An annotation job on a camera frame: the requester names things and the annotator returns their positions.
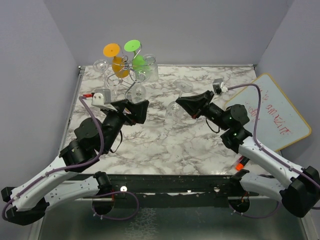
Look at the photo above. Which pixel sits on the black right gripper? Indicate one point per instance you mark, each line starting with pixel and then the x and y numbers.
pixel 196 104

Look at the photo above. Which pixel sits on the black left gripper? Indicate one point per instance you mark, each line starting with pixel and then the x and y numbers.
pixel 138 111

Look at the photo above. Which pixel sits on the orange plastic wine glass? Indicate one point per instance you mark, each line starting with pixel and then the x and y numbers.
pixel 112 50

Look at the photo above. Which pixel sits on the green plastic wine glass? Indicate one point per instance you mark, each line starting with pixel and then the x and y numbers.
pixel 137 63

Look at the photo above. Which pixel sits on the clear wine glass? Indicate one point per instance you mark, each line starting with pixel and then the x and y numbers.
pixel 102 66
pixel 138 91

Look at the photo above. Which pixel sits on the clear wine glass front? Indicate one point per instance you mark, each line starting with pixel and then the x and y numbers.
pixel 138 91

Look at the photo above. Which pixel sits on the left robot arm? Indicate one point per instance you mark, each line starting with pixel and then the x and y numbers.
pixel 29 202

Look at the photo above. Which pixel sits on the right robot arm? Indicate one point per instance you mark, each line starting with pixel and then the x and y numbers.
pixel 296 187

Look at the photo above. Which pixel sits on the chrome wine glass rack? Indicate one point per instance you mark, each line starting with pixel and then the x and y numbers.
pixel 128 81

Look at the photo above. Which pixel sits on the red marker pen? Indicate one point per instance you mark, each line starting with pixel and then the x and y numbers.
pixel 241 163

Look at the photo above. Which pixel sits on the yellow framed whiteboard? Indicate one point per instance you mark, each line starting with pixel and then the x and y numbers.
pixel 279 122

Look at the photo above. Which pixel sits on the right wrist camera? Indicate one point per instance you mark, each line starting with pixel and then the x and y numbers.
pixel 219 86

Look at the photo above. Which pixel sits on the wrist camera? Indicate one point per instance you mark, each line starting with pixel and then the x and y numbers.
pixel 102 99
pixel 219 86

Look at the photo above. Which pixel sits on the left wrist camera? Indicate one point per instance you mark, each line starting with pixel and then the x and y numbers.
pixel 102 99

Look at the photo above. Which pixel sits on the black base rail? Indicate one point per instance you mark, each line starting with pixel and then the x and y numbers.
pixel 172 191

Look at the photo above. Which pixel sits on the aluminium frame rail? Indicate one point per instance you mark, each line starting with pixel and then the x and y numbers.
pixel 269 187

